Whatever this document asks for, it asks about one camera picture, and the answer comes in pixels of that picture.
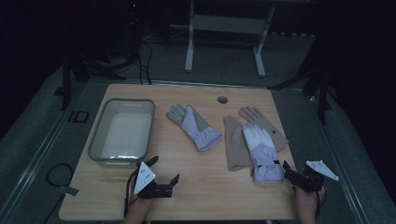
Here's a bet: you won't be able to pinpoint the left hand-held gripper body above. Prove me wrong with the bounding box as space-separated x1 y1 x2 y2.
133 161 174 200

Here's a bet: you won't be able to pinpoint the grey floor tag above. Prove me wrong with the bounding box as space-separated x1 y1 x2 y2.
57 185 81 198

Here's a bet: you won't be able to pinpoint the right hand-held gripper black cable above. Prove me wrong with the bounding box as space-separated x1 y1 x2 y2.
314 185 328 218

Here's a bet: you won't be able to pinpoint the purple and white glove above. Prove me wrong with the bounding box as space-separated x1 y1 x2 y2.
242 121 286 183

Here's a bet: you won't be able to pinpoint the black hanging cables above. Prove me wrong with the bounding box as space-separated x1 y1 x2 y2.
135 38 153 86

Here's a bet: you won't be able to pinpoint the clear plastic bin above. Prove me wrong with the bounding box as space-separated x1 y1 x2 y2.
88 98 156 166

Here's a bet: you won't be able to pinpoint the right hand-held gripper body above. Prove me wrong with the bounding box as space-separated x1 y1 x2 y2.
290 160 340 193

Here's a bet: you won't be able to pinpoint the person's left hand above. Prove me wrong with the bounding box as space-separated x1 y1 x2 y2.
128 197 154 217

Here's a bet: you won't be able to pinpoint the left hand-held gripper black cable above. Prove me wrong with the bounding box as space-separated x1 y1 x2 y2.
123 169 140 218

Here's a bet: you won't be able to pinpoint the black looped floor cable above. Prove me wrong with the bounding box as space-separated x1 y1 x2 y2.
46 163 75 188

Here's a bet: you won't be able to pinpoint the beige glove with dark button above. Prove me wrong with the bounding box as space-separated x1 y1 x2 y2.
238 105 290 153

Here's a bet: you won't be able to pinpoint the hand-held gripper black cable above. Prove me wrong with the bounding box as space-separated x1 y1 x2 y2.
123 169 140 218
314 185 328 218

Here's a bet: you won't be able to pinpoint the white metal stand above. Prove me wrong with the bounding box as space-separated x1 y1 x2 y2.
184 0 276 78

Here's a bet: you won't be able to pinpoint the black stand with angled legs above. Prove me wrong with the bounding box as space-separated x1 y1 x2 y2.
268 60 333 126

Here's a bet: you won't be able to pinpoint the black tripod stand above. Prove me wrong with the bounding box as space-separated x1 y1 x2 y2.
60 50 127 112

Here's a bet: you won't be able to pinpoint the plain beige glove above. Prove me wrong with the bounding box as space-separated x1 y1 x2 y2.
223 116 253 172

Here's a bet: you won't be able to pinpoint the purple and grey glove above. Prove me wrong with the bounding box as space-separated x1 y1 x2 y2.
165 104 223 153

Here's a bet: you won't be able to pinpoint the person's right hand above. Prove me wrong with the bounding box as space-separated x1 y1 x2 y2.
295 185 327 213

